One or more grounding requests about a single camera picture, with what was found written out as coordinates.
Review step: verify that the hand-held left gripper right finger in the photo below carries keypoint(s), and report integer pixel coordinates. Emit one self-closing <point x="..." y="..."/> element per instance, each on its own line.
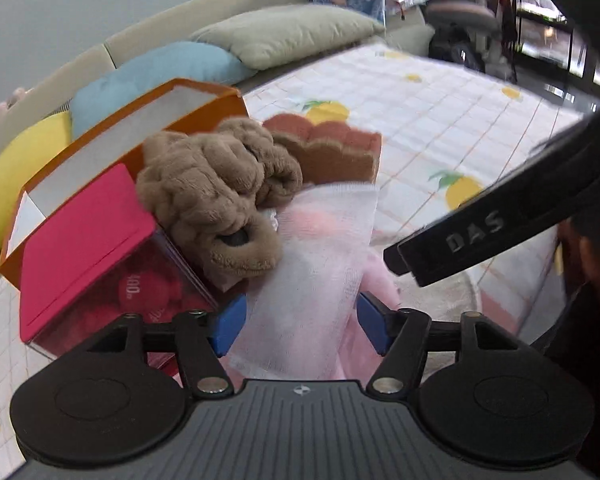
<point x="372" y="321"/>

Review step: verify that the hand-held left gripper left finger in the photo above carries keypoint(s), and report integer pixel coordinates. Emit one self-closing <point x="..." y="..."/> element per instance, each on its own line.
<point x="227" y="326"/>

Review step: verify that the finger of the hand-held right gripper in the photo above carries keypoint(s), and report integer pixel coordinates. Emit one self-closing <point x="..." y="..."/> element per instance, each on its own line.
<point x="480" y="230"/>

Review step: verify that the white mesh cloth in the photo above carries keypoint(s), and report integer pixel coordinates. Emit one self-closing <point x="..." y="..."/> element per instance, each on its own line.
<point x="305" y="270"/>

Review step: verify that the brown plush toy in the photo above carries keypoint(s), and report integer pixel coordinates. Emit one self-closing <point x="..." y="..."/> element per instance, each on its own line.
<point x="200" y="180"/>

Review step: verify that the red-brown scalloped sponge cloth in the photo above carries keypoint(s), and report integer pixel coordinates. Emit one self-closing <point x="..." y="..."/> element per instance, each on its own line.
<point x="330" y="156"/>

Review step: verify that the orange cardboard box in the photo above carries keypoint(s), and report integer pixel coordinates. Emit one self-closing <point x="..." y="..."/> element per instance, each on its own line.
<point x="192" y="112"/>

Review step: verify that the pink fabric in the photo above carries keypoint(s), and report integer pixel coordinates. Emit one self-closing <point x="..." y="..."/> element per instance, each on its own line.
<point x="377" y="280"/>

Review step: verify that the beige fuzzy cloth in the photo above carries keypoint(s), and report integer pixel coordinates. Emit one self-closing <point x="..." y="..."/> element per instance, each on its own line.
<point x="435" y="292"/>

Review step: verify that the office chair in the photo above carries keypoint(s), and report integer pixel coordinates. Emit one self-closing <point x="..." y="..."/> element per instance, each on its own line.
<point x="460" y="15"/>

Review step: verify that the pink box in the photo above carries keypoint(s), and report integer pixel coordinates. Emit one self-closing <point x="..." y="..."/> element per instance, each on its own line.
<point x="80" y="240"/>

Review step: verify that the yellow pillow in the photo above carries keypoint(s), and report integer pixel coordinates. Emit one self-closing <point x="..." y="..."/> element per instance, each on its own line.
<point x="25" y="170"/>

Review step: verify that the blue pillow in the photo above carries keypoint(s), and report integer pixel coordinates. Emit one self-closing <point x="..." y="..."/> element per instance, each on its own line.
<point x="180" y="65"/>

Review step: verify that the beige pillow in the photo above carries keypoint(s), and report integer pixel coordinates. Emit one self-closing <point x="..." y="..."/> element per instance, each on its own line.
<point x="290" y="35"/>

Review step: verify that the beige sofa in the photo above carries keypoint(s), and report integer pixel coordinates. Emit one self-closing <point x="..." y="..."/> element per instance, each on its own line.
<point x="145" y="30"/>

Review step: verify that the pink plush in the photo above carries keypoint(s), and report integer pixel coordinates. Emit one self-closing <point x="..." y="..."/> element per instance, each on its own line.
<point x="0" y="107"/>

